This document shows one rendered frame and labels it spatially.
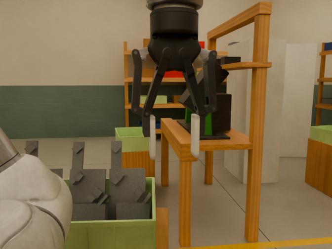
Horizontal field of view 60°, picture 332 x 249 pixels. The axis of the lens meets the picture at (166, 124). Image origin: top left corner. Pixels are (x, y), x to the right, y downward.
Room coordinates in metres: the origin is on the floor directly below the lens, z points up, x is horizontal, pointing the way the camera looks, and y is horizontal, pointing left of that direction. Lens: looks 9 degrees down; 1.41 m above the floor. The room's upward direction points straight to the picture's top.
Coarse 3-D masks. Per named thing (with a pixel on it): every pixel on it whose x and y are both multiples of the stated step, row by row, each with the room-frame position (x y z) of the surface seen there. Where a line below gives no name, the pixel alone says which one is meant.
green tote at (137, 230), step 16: (80, 224) 0.85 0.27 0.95; (96, 224) 0.86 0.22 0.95; (112, 224) 0.86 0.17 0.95; (128, 224) 0.86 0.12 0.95; (144, 224) 0.86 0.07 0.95; (80, 240) 0.86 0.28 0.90; (96, 240) 0.86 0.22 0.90; (112, 240) 0.86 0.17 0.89; (128, 240) 0.87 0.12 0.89; (144, 240) 0.87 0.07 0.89
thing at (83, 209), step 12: (72, 168) 1.16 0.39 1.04; (84, 180) 1.14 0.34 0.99; (96, 180) 1.14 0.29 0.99; (72, 192) 1.12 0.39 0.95; (84, 192) 1.12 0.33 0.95; (84, 204) 1.06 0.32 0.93; (96, 204) 1.06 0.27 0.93; (72, 216) 1.04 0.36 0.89; (84, 216) 1.04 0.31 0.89; (96, 216) 1.04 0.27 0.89
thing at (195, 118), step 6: (192, 114) 0.48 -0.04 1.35; (192, 120) 0.48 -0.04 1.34; (198, 120) 0.46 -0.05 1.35; (192, 126) 0.48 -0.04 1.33; (198, 126) 0.46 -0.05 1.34; (192, 132) 0.47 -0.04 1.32; (198, 132) 0.46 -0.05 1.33; (192, 138) 0.47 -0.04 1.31; (198, 138) 0.46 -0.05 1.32; (192, 144) 0.47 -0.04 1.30; (198, 144) 0.46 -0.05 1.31; (192, 150) 0.47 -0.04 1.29; (198, 150) 0.46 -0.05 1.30; (198, 156) 0.46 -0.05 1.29
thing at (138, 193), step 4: (120, 172) 1.13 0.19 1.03; (116, 176) 1.13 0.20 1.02; (120, 176) 1.13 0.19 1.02; (112, 180) 1.09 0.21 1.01; (116, 180) 1.09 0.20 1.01; (120, 180) 1.14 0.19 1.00; (116, 184) 1.10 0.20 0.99; (140, 188) 1.12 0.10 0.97; (136, 192) 1.11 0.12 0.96; (140, 192) 1.11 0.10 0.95; (132, 196) 1.07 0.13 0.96; (136, 196) 1.07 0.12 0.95; (136, 200) 1.07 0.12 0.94
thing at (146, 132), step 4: (140, 108) 0.45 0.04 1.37; (140, 112) 0.45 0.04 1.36; (144, 120) 0.45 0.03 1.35; (148, 120) 0.45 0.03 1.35; (144, 124) 0.45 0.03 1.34; (148, 124) 0.45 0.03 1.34; (144, 128) 0.45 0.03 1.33; (148, 128) 0.45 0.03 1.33; (144, 132) 0.45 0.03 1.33; (148, 132) 0.45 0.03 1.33; (144, 136) 0.45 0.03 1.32; (148, 136) 0.45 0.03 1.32
